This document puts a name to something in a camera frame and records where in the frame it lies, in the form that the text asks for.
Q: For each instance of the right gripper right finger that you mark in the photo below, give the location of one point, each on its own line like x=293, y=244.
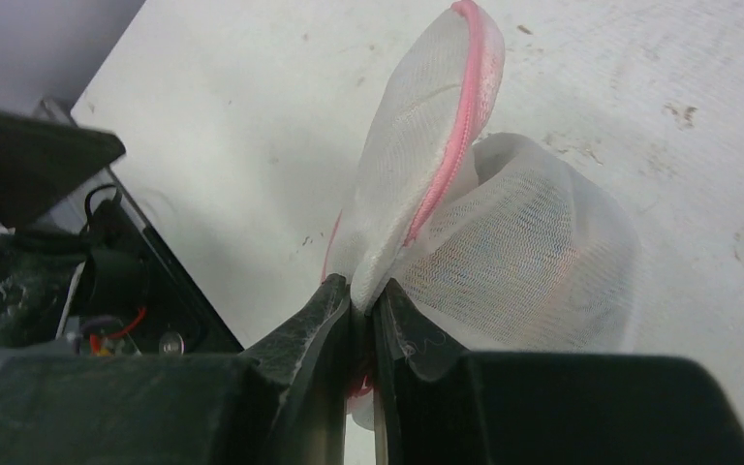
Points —
x=440, y=403

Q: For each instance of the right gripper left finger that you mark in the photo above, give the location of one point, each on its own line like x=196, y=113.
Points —
x=282, y=401

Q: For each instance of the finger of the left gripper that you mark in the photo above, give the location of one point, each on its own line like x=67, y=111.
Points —
x=43, y=162

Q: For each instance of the pink-trimmed mesh laundry bag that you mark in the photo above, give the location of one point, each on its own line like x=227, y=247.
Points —
x=493, y=238

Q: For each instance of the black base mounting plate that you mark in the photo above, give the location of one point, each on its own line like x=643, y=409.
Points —
x=93, y=268

